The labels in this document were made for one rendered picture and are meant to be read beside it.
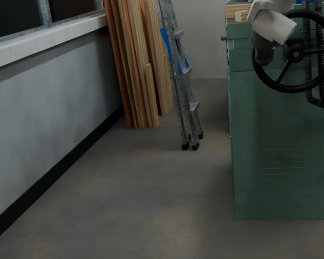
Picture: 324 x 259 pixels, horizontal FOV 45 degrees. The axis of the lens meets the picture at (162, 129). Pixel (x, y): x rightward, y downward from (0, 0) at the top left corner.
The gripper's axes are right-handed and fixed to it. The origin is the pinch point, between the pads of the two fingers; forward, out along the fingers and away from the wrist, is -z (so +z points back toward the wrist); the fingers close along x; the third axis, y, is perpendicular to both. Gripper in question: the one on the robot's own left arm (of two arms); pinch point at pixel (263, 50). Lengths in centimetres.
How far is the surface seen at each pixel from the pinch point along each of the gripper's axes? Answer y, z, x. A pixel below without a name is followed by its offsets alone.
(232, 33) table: 9.5, -20.8, 14.2
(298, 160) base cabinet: -18, -49, -33
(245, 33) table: 4.4, -21.0, 13.8
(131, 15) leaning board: 77, -127, 71
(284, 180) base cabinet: -13, -53, -42
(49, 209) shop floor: 105, -72, -59
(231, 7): 9.6, -32.1, 29.5
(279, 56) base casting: -8.6, -25.9, 5.8
